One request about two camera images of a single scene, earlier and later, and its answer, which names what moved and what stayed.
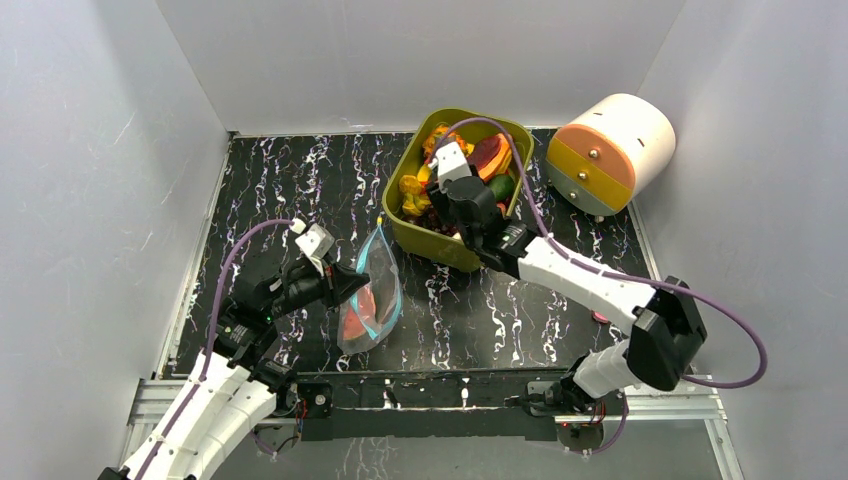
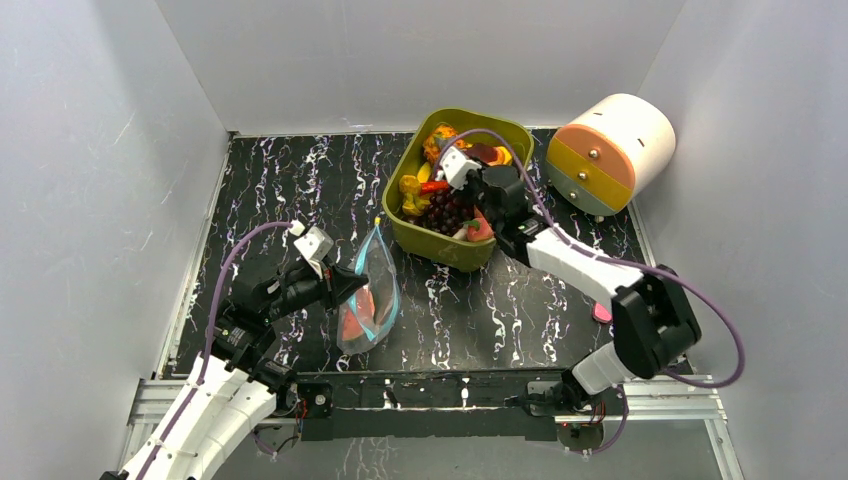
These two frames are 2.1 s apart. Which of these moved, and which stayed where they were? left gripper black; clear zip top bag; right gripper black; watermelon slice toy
Moved: right gripper black
Stayed: clear zip top bag; watermelon slice toy; left gripper black
